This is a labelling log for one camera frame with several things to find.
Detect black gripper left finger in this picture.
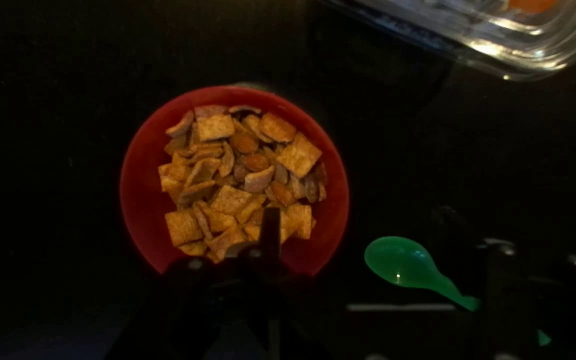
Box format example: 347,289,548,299
107,207,330,360

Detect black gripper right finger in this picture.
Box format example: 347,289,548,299
435,207,576,360

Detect square cereal pieces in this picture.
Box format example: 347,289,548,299
156,105,330,265

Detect red orange plastic bowl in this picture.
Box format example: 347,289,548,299
119,84,352,278

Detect green plastic spoon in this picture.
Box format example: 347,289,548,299
365,235,556,351

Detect clear plastic food container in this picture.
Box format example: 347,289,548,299
326,0,576,84

